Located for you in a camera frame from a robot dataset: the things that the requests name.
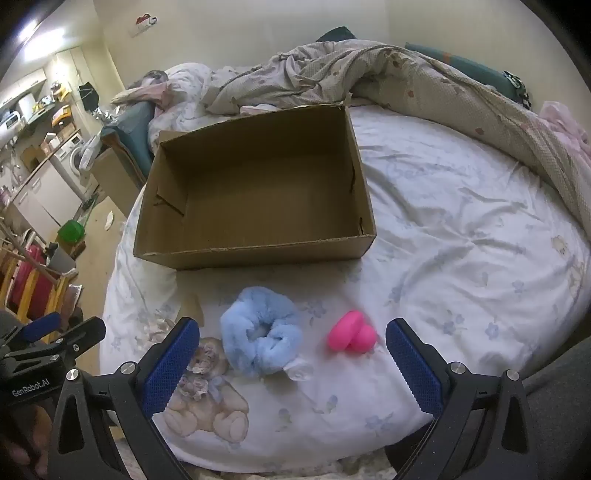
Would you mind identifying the beige nightstand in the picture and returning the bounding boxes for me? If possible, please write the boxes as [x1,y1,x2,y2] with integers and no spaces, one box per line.
[90,147,148,217]

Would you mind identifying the fluffy light blue scrunchie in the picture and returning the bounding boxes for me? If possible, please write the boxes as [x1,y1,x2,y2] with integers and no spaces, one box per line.
[220,286,304,380]

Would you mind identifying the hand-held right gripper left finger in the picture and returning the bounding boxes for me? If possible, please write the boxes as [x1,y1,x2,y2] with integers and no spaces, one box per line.
[46,316,218,480]

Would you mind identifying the beige patterned quilt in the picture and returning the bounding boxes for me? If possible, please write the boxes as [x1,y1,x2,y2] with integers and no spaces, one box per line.
[203,41,591,241]

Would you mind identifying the white floral bed sheet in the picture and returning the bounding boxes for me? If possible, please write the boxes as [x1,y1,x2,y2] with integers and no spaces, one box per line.
[100,104,588,476]

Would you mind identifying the teal upholstered bed frame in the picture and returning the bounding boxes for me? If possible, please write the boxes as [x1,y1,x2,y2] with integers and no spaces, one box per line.
[99,27,532,190]

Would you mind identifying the white washing machine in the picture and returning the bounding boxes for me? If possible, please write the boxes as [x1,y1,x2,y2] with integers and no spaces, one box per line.
[50,131,90,195]

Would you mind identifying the cluttered kitchen shelf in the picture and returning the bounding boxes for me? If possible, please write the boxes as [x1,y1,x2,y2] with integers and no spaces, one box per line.
[0,78,75,139]

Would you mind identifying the pink suitcase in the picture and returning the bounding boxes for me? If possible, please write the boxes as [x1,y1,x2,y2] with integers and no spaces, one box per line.
[9,244,51,319]

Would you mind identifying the small wall fixture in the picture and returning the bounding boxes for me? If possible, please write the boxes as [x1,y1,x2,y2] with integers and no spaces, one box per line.
[131,14,158,38]

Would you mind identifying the pale pink garment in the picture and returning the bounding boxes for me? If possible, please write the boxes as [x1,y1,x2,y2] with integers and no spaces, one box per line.
[538,100,591,158]

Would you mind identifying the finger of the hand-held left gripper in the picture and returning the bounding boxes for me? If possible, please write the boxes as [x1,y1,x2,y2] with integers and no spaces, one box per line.
[14,311,63,344]
[4,316,107,365]

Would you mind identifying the person's grey trousers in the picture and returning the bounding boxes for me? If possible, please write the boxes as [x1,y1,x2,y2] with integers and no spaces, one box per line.
[522,337,591,480]

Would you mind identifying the yellow wooden chair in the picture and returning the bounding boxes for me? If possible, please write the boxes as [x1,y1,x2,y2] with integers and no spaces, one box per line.
[0,222,79,324]

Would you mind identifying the person's left hand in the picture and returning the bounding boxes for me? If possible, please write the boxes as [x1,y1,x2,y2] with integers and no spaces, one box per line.
[0,406,54,478]

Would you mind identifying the red plastic bottle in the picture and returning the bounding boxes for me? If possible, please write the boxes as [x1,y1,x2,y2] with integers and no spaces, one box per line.
[327,310,380,352]

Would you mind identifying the brown cardboard box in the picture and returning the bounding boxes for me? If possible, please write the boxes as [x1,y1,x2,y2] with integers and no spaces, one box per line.
[133,104,377,271]

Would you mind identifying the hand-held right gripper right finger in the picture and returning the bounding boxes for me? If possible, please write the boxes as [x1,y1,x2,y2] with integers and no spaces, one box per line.
[385,318,541,480]

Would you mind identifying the black patterned cloth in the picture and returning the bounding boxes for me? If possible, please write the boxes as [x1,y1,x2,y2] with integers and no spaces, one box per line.
[503,70,532,109]

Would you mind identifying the pink beige cloth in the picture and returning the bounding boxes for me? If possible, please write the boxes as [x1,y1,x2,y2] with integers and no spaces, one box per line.
[111,78,174,112]

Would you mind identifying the grey waste bin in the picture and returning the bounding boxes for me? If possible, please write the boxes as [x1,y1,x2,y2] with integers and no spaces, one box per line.
[46,242,77,275]

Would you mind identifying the white floral pillow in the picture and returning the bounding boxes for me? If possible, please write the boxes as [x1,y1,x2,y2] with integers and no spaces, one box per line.
[150,62,259,153]

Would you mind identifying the white kitchen cabinet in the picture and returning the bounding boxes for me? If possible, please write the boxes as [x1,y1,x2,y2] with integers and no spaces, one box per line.
[14,161,84,236]

